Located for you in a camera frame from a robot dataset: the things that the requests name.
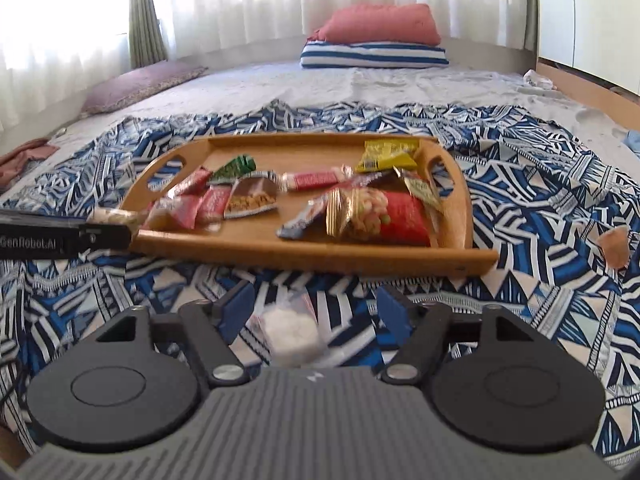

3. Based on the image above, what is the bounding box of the clear white candy bag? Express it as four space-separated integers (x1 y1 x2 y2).
250 289 328 367

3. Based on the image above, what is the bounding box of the red Biscoff packet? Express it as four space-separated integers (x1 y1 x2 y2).
195 184 232 232

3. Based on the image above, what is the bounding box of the red white pastry packet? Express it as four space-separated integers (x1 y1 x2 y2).
143 195 202 232

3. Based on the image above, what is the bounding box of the red mixed nuts packet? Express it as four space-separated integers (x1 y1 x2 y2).
326 188 432 247

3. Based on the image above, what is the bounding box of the red candy bar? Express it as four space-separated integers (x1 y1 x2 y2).
279 165 354 192

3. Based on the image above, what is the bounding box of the green snack packet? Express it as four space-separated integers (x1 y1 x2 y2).
207 154 256 184

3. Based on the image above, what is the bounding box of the yellow snack packet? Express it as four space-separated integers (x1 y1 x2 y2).
355 139 420 174

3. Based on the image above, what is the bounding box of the brown cloth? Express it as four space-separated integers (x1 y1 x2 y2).
0 138 58 192

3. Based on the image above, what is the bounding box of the wooden serving tray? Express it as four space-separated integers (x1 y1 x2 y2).
119 132 500 279

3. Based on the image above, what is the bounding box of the brown almond snack packet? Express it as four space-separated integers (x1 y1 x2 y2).
224 171 280 219

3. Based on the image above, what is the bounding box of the red silver snack bar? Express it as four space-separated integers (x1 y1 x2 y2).
277 196 326 240

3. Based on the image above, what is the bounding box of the small red gold packet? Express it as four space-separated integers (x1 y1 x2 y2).
166 167 212 198

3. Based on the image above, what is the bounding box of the purple cushion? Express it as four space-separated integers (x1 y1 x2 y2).
81 61 207 116

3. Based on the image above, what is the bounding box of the blue white patterned blanket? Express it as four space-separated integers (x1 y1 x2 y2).
1 101 639 469

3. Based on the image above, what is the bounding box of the white sheer curtain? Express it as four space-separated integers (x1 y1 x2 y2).
1 0 536 129

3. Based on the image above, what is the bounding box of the green drape curtain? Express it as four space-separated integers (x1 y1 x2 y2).
128 0 167 70

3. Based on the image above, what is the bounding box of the blue white striped pillow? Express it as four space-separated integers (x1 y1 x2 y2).
299 41 449 68

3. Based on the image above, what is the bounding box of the red pillow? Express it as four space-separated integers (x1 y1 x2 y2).
308 3 442 47

